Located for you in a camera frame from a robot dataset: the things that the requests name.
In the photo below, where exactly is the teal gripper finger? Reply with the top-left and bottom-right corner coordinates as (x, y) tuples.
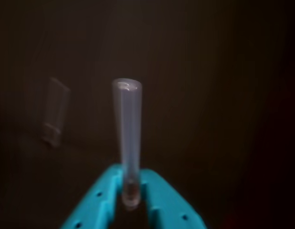
(137, 168), (207, 229)
(60, 164), (124, 229)

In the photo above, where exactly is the clear plastic tube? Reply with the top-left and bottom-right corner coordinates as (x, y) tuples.
(112, 77), (143, 211)
(41, 76), (72, 149)

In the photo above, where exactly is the dark grey table mat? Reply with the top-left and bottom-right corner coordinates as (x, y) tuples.
(0, 0), (295, 229)

